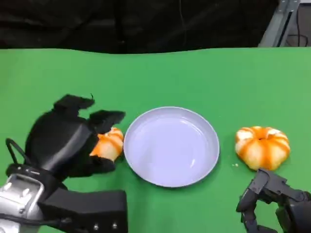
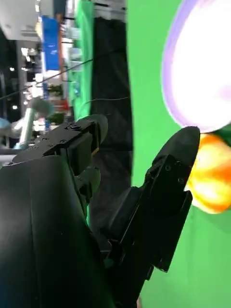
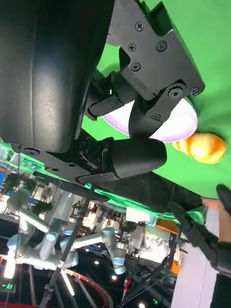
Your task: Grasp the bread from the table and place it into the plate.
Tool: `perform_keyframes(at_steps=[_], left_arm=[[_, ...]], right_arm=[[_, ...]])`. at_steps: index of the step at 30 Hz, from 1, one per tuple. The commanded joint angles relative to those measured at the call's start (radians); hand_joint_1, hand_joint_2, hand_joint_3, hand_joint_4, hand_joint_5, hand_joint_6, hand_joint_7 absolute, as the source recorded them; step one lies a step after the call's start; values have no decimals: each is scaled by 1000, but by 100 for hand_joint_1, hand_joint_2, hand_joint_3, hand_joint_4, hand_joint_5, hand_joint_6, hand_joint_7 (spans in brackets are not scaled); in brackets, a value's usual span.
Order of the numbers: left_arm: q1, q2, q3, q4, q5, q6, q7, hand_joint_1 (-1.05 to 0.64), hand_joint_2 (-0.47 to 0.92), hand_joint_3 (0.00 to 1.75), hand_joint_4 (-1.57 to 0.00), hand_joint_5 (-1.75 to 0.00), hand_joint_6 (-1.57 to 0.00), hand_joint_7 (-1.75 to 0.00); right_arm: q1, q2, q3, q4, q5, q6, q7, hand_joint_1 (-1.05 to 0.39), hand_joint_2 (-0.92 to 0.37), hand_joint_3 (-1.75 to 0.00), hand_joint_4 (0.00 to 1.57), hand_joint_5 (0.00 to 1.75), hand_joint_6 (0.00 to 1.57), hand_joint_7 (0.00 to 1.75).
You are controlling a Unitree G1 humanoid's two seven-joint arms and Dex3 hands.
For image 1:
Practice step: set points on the lilac plate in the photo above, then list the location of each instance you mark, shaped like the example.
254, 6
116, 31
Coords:
171, 148

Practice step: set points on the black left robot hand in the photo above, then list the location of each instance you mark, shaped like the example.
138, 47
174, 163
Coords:
60, 140

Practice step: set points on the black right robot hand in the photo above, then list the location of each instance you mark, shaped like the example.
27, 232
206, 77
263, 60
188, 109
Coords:
291, 206

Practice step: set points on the black backdrop curtain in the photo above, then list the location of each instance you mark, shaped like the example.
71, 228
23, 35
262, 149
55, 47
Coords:
97, 24

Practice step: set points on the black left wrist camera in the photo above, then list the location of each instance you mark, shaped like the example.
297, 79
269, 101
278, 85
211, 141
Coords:
92, 208

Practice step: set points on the orange striped bread roll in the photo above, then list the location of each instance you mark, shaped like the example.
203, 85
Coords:
262, 148
109, 145

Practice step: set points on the green table cloth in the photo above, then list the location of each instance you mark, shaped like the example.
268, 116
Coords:
155, 80

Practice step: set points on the grey aluminium frame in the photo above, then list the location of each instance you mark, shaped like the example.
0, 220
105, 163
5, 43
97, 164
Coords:
274, 29

